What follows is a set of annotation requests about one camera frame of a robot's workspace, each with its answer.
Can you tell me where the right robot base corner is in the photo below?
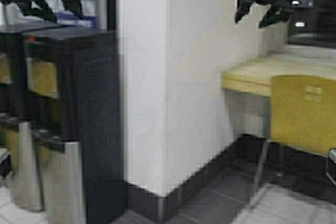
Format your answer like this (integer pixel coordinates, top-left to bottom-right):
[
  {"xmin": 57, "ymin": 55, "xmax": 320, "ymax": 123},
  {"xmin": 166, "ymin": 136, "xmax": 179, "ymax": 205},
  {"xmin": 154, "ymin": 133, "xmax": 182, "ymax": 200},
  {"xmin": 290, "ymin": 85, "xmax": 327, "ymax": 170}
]
[{"xmin": 326, "ymin": 148, "xmax": 336, "ymax": 184}]

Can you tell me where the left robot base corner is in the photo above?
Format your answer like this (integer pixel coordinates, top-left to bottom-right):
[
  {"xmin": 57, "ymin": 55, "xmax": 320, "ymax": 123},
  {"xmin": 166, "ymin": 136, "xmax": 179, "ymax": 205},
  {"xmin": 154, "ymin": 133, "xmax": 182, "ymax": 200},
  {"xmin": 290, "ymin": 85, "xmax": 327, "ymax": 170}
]
[{"xmin": 0, "ymin": 148, "xmax": 12, "ymax": 180}]

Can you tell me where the black steel waste bin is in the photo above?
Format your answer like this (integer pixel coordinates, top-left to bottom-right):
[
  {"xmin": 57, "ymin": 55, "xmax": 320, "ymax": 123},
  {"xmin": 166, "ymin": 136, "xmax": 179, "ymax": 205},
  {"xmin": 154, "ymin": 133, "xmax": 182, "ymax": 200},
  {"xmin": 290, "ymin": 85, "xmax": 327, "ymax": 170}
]
[{"xmin": 24, "ymin": 26, "xmax": 127, "ymax": 223}]

